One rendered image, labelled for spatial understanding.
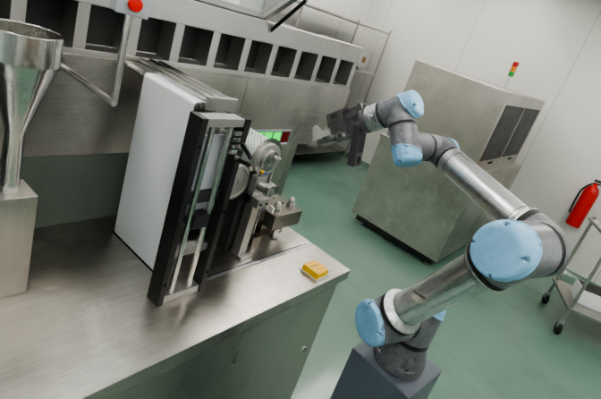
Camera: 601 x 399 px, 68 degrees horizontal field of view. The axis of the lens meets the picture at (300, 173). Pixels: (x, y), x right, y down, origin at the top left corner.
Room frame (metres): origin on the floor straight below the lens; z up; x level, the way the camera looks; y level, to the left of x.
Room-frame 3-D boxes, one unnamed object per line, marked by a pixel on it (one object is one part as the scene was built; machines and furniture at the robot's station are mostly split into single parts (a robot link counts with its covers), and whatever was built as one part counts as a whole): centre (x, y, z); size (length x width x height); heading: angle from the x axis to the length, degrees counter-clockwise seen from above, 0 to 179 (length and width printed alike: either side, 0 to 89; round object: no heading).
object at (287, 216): (1.64, 0.16, 1.00); 0.40 x 0.16 x 0.06; 56
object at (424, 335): (1.09, -0.44, 1.07); 0.13 x 0.12 x 0.14; 126
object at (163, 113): (1.21, 0.44, 1.17); 0.34 x 0.05 x 0.54; 56
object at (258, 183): (1.35, 0.11, 1.05); 0.06 x 0.05 x 0.31; 56
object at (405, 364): (1.09, -0.44, 0.95); 0.15 x 0.15 x 0.10
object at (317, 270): (1.41, -0.16, 0.91); 0.07 x 0.07 x 0.02; 56
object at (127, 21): (0.97, 0.46, 1.51); 0.02 x 0.02 x 0.20
